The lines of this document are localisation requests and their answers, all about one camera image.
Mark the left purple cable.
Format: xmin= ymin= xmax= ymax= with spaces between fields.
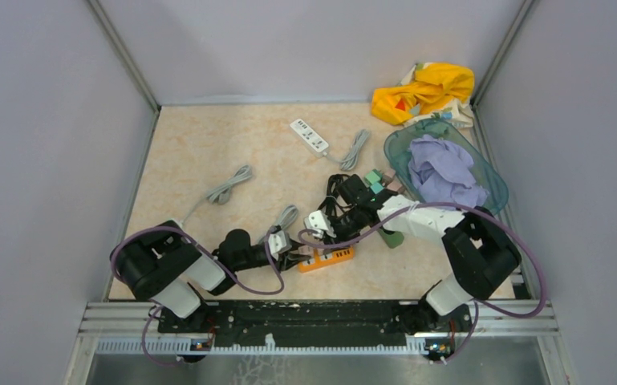
xmin=109 ymin=225 xmax=288 ymax=367

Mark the white power strip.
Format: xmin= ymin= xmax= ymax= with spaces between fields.
xmin=289 ymin=119 xmax=330 ymax=157

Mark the teal plug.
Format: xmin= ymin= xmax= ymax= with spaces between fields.
xmin=370 ymin=182 xmax=385 ymax=195

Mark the pink plug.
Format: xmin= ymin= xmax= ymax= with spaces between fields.
xmin=381 ymin=169 xmax=396 ymax=186

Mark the green power strip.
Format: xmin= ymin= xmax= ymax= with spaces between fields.
xmin=378 ymin=229 xmax=404 ymax=249

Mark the light green plug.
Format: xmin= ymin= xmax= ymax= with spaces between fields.
xmin=363 ymin=169 xmax=382 ymax=185

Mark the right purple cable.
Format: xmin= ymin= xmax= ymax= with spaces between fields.
xmin=297 ymin=201 xmax=548 ymax=365

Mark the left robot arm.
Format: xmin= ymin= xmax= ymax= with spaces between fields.
xmin=109 ymin=221 xmax=301 ymax=332

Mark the orange power strip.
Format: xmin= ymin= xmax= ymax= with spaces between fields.
xmin=298 ymin=246 xmax=355 ymax=274

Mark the teal plastic basket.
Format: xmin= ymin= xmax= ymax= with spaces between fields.
xmin=384 ymin=119 xmax=509 ymax=214

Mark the grey coiled cable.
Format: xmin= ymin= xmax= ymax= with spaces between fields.
xmin=258 ymin=205 xmax=301 ymax=245

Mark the black power cord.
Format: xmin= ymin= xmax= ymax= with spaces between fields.
xmin=317 ymin=174 xmax=347 ymax=217

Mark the purple cable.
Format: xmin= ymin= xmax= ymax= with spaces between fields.
xmin=109 ymin=225 xmax=288 ymax=367
xmin=297 ymin=201 xmax=548 ymax=365

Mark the yellow cloth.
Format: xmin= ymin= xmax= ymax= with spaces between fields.
xmin=370 ymin=63 xmax=475 ymax=128

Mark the grey cable of white strip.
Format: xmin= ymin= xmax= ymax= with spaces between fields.
xmin=325 ymin=128 xmax=373 ymax=172

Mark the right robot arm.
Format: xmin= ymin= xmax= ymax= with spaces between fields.
xmin=319 ymin=174 xmax=522 ymax=330

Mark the purple cloth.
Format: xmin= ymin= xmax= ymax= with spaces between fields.
xmin=408 ymin=135 xmax=489 ymax=207

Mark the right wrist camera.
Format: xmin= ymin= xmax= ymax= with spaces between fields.
xmin=303 ymin=210 xmax=335 ymax=240

